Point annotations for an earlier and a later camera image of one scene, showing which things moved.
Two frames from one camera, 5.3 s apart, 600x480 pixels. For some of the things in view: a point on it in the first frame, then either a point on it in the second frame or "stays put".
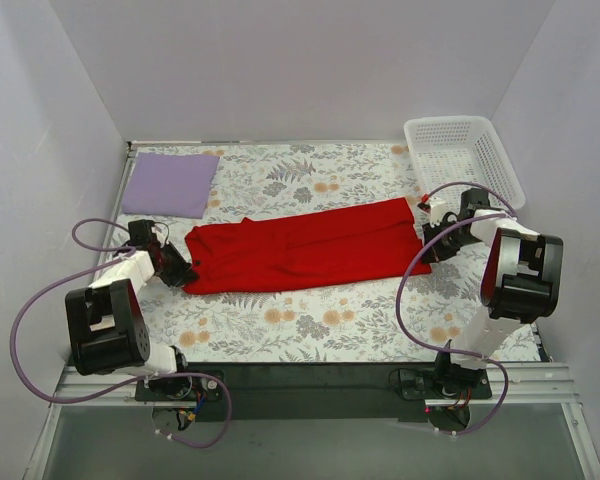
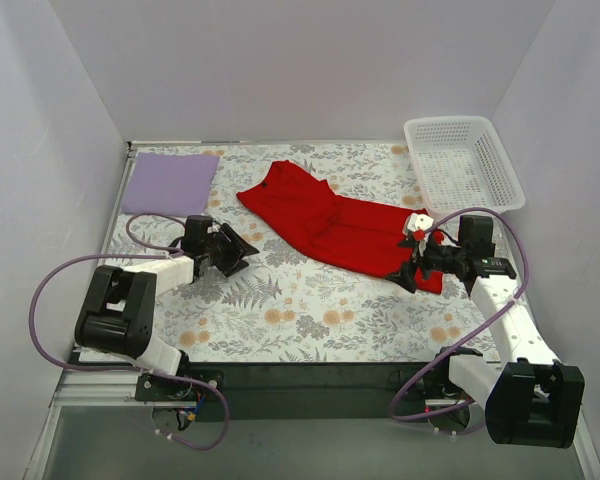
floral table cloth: (397, 319) stays put
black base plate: (336, 392) stays put
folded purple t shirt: (171, 185) stays put
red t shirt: (369, 240) to (313, 215)
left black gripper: (178, 270) to (225, 249)
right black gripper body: (435, 245) to (419, 258)
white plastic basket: (468, 148) stays put
